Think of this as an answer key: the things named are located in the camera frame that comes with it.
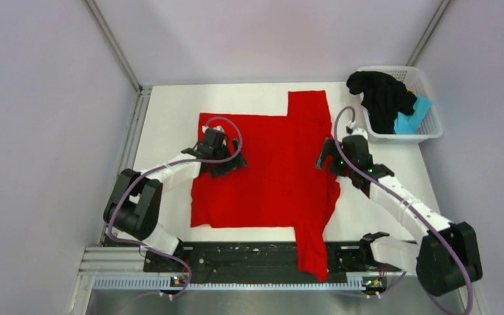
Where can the black t-shirt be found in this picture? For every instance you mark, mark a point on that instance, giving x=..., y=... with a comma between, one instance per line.
x=384, y=98

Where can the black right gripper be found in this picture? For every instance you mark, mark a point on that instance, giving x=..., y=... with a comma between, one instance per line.
x=329, y=147

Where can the white plastic basket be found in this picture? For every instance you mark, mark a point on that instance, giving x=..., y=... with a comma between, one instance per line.
x=415, y=80

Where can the aluminium frame rail left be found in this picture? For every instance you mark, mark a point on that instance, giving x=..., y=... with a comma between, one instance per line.
x=131, y=138

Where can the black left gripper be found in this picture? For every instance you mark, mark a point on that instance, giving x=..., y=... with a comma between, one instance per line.
x=235, y=163

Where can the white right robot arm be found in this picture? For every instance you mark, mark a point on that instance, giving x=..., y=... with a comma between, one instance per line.
x=443, y=255

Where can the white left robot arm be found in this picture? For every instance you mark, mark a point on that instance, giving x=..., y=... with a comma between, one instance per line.
x=134, y=204

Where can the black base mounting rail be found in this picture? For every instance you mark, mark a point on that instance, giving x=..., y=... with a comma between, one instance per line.
x=272, y=263

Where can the white slotted cable duct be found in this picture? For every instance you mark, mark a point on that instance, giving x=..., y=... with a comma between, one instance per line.
x=166, y=283

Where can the blue t-shirt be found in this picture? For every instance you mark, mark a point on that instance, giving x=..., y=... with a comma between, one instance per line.
x=409, y=124

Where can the red t-shirt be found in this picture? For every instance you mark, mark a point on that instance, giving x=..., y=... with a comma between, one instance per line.
x=280, y=186

